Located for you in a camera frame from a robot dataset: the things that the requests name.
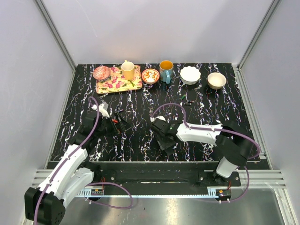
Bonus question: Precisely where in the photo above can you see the white scalloped bowl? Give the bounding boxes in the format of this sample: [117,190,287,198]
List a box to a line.
[180,66,201,85]

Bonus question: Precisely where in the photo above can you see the orange floral small bowl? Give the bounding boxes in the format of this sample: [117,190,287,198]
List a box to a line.
[141,68,160,84]

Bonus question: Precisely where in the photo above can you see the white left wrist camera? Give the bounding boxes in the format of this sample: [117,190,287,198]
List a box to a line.
[91,102,110,118]

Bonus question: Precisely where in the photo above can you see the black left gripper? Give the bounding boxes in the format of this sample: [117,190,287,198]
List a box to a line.
[96,111,132,138]

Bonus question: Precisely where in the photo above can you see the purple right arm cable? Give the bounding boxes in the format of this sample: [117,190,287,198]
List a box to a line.
[151,103,261,203]

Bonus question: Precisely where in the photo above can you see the floral rectangular tray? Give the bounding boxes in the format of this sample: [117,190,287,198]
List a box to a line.
[96,65,143,94]

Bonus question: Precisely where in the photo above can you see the left connector box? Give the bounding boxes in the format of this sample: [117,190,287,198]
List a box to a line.
[90,186,104,196]

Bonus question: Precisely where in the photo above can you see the beige round bowl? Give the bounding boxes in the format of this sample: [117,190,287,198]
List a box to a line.
[207,72,227,90]

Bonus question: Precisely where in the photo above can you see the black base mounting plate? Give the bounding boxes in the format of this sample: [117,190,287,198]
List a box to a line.
[97,162,241,188]

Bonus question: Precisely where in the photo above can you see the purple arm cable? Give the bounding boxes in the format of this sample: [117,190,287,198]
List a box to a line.
[151,103,261,203]
[33,96,134,225]

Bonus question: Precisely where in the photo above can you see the right connector box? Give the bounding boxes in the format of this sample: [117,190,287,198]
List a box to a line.
[216,189,232,199]

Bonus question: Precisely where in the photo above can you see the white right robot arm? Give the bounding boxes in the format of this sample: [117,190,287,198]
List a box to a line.
[150,116,255,186]

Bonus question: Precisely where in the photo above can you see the yellow mug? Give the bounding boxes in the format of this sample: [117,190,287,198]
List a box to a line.
[121,60,135,81]

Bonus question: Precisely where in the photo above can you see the connector box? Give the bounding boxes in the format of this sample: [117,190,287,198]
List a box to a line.
[90,186,104,196]
[216,189,232,199]

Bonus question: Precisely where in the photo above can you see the blue mug orange inside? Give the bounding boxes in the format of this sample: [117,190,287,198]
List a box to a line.
[159,60,173,84]

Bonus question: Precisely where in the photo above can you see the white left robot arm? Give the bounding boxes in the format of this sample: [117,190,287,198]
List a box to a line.
[24,110,132,225]

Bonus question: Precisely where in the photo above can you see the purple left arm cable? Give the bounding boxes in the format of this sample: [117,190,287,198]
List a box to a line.
[33,96,134,225]

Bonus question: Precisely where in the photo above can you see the pink patterned bowl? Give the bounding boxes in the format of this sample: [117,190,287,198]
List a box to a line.
[92,66,111,82]

